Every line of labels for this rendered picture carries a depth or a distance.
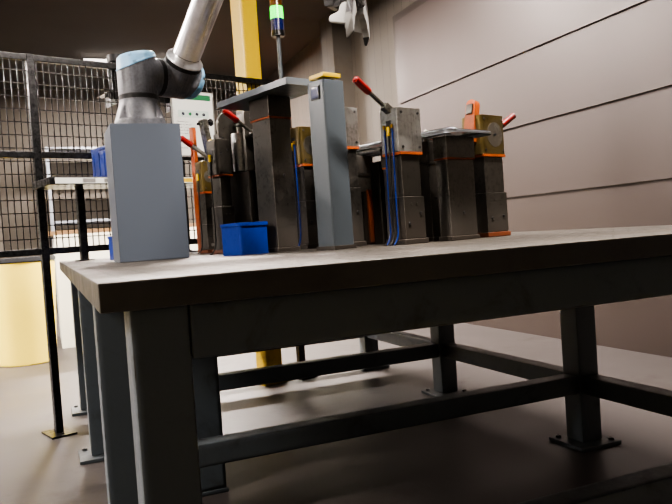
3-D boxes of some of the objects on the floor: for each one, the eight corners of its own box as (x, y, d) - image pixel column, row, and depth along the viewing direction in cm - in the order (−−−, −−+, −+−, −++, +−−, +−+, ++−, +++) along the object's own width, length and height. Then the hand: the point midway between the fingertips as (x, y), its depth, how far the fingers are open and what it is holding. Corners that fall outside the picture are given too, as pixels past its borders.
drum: (67, 353, 506) (60, 254, 504) (57, 363, 462) (49, 255, 460) (0, 360, 496) (-8, 259, 494) (-17, 371, 451) (-26, 260, 449)
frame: (892, 533, 152) (878, 233, 150) (139, 820, 89) (99, 314, 88) (376, 362, 388) (369, 245, 386) (71, 409, 325) (59, 269, 324)
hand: (360, 42), depth 163 cm, fingers open, 14 cm apart
